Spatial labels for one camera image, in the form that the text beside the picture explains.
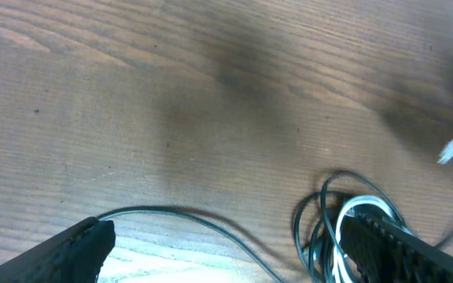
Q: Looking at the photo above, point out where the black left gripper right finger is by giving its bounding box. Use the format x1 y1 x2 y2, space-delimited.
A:
340 215 453 283

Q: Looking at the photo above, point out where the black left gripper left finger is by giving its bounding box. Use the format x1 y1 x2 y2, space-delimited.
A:
0 217 116 283

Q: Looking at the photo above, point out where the thin black cable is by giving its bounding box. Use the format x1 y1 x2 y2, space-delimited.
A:
96 169 453 283

